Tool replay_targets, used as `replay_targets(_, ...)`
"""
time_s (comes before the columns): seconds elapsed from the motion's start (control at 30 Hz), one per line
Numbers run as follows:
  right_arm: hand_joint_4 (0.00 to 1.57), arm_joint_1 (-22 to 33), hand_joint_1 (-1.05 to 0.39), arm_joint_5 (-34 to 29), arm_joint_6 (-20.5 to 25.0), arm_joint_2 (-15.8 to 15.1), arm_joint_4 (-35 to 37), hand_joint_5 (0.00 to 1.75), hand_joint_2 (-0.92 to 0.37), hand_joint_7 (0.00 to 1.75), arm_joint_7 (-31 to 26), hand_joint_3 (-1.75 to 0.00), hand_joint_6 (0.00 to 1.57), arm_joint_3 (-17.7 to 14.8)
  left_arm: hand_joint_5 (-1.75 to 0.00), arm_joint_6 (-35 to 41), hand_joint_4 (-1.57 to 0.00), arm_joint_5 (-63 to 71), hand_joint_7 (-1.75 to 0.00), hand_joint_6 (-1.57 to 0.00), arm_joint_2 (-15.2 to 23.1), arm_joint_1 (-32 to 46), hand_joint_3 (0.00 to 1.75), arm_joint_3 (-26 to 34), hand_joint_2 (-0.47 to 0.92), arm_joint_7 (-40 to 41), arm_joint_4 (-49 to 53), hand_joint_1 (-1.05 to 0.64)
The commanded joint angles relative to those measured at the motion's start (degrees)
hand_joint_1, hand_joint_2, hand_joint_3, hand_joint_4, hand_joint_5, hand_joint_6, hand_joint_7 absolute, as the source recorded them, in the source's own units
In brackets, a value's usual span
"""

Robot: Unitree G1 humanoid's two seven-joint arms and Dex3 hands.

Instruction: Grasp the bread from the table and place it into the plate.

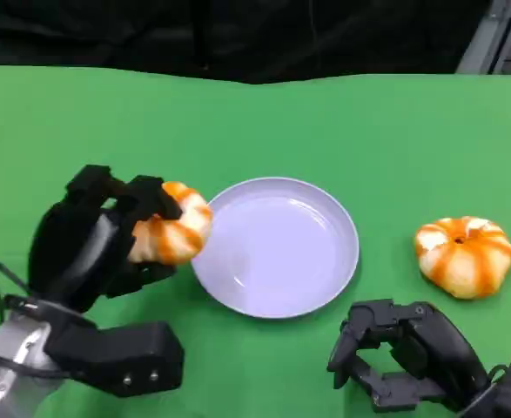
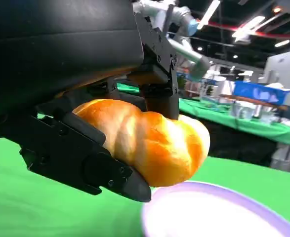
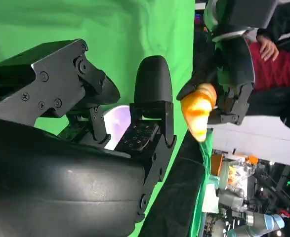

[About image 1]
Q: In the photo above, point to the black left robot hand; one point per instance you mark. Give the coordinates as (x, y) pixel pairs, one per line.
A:
(72, 244)

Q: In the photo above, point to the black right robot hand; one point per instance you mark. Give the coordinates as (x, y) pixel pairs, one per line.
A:
(442, 344)

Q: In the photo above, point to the orange white toy bread roll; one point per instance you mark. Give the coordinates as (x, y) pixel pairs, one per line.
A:
(464, 261)
(181, 235)

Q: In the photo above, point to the lilac plate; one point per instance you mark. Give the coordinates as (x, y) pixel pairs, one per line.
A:
(281, 252)

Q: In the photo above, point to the green table cloth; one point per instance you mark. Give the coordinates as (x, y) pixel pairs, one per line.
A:
(281, 130)

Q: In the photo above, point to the black backdrop cloth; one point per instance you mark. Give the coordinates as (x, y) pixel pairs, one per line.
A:
(194, 35)

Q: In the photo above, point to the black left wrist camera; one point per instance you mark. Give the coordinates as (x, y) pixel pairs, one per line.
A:
(120, 352)

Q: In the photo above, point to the grey metal frame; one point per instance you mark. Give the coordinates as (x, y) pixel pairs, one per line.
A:
(490, 39)

